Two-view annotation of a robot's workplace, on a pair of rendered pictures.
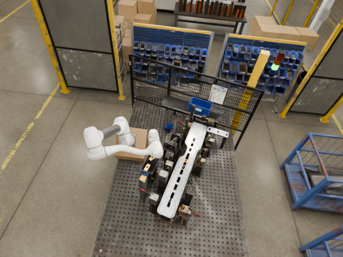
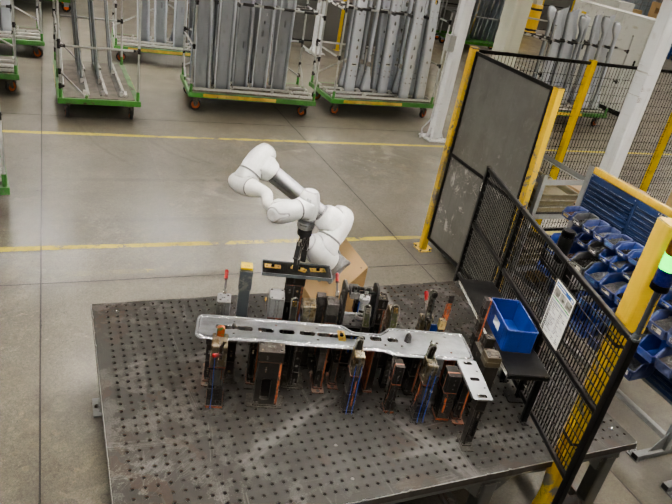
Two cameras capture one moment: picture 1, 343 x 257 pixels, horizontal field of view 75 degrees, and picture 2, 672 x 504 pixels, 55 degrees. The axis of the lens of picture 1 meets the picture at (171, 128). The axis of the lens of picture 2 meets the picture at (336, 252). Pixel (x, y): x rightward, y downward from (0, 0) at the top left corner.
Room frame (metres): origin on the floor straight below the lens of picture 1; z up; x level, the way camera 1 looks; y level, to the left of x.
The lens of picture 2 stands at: (0.28, -2.54, 2.83)
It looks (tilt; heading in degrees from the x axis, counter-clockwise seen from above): 28 degrees down; 64
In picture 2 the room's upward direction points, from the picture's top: 11 degrees clockwise
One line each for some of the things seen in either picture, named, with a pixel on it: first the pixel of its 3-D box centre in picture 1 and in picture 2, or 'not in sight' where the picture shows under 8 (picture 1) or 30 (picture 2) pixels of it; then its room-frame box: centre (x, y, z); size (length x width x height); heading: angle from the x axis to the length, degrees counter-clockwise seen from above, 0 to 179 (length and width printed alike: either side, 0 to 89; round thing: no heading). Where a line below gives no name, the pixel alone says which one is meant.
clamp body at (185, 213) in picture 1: (184, 215); (217, 371); (0.91, -0.25, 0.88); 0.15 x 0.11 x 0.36; 75
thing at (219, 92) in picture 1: (217, 94); (558, 314); (2.49, -0.58, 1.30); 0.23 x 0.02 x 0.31; 75
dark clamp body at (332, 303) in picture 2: (169, 162); (327, 330); (1.55, -0.02, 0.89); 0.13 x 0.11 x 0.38; 75
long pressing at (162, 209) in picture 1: (186, 162); (337, 337); (1.51, -0.22, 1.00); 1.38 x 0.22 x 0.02; 165
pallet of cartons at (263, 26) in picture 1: (272, 54); not in sight; (5.01, -2.14, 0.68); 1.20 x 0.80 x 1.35; 93
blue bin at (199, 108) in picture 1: (200, 106); (510, 324); (2.42, -0.37, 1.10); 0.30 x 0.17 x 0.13; 73
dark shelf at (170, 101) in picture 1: (191, 108); (499, 324); (2.45, -0.26, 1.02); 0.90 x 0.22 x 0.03; 75
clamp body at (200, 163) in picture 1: (199, 167); (352, 379); (1.54, -0.40, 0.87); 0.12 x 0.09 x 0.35; 75
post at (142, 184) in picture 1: (143, 188); (242, 303); (1.14, 0.23, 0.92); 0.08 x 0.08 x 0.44; 75
